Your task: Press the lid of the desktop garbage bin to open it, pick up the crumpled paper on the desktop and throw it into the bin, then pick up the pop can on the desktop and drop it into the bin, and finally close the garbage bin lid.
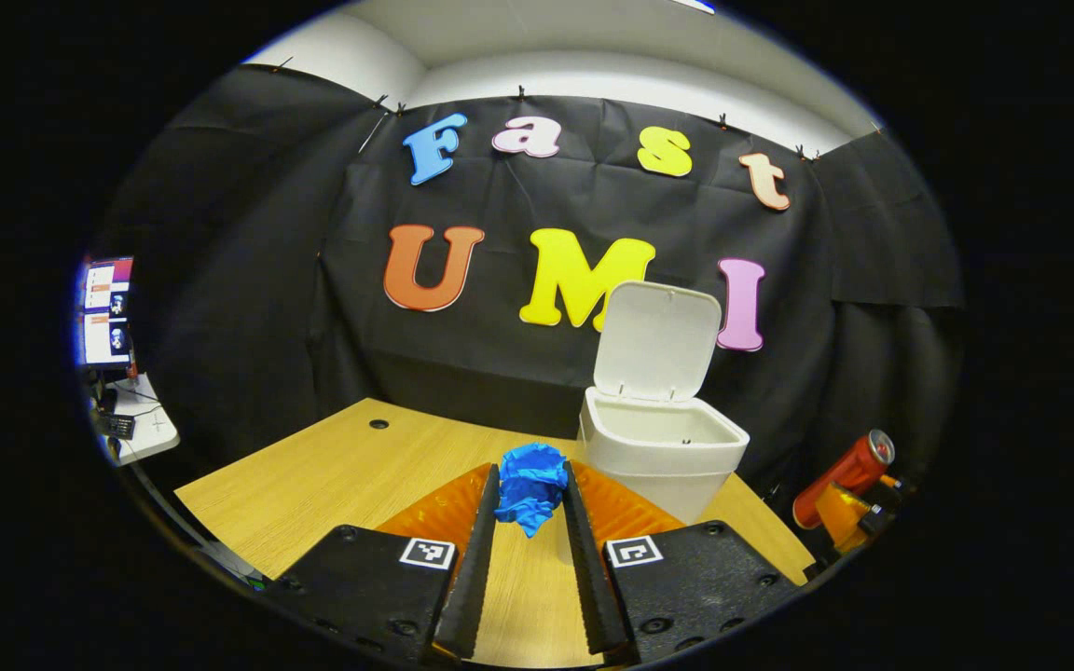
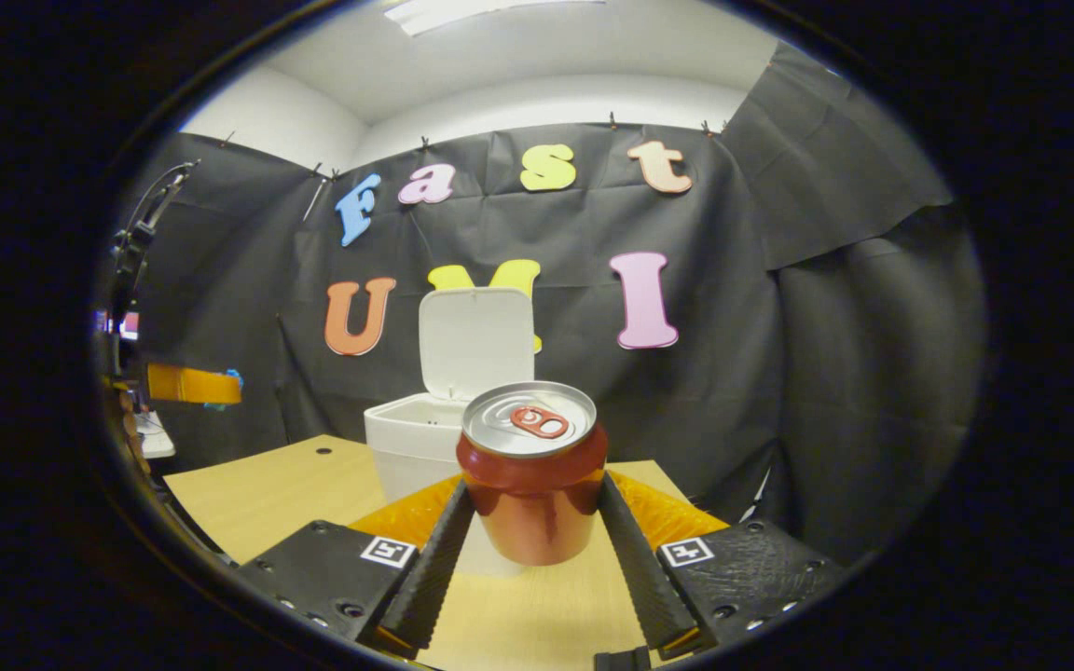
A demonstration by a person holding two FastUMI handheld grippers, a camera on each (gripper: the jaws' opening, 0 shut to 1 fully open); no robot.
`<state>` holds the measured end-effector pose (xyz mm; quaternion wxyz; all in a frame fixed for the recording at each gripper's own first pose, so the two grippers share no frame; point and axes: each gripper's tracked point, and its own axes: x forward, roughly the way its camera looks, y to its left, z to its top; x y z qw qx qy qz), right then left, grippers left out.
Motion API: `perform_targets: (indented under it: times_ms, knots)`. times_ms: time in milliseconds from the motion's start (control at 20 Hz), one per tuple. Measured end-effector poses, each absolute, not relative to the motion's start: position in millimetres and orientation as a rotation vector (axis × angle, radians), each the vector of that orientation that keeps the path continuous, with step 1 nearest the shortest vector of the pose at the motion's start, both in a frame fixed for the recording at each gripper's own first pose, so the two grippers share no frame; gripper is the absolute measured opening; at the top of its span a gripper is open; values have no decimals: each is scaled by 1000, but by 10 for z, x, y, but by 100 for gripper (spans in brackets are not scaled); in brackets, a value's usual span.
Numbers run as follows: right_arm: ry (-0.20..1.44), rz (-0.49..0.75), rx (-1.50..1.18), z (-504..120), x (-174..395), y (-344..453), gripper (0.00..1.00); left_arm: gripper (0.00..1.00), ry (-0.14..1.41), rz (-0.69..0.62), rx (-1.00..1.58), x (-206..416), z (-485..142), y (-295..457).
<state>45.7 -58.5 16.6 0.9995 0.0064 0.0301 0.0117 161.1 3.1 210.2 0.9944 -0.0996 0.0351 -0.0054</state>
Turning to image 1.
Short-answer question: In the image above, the red pop can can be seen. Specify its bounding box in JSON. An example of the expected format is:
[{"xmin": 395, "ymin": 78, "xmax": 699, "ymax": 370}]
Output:
[{"xmin": 792, "ymin": 429, "xmax": 897, "ymax": 531}]

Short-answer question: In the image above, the black backdrop cloth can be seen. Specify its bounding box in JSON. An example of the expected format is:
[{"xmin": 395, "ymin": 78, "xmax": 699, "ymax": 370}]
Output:
[{"xmin": 88, "ymin": 63, "xmax": 967, "ymax": 523}]

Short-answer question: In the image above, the white desktop garbage bin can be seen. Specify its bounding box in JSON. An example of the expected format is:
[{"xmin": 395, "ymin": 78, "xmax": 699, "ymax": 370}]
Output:
[{"xmin": 578, "ymin": 281, "xmax": 750, "ymax": 526}]

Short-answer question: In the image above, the white side table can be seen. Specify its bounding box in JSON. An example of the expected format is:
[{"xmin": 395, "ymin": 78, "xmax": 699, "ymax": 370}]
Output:
[{"xmin": 92, "ymin": 373, "xmax": 182, "ymax": 466}]

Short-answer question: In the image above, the blue paper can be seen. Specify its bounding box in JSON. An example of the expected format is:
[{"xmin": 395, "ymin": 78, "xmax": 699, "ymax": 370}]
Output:
[{"xmin": 494, "ymin": 442, "xmax": 570, "ymax": 540}]

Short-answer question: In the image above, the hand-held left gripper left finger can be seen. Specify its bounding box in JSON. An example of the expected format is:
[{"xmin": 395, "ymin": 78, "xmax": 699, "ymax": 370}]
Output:
[{"xmin": 267, "ymin": 462, "xmax": 502, "ymax": 665}]

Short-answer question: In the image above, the computer monitor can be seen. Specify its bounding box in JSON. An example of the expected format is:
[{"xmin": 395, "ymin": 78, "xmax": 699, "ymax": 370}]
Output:
[{"xmin": 77, "ymin": 257, "xmax": 136, "ymax": 370}]

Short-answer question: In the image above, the wooden desktop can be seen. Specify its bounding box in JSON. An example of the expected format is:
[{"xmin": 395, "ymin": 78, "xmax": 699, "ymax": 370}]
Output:
[{"xmin": 173, "ymin": 398, "xmax": 817, "ymax": 668}]

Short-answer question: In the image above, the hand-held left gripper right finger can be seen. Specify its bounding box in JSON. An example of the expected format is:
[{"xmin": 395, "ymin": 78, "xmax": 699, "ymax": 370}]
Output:
[{"xmin": 562, "ymin": 460, "xmax": 805, "ymax": 658}]

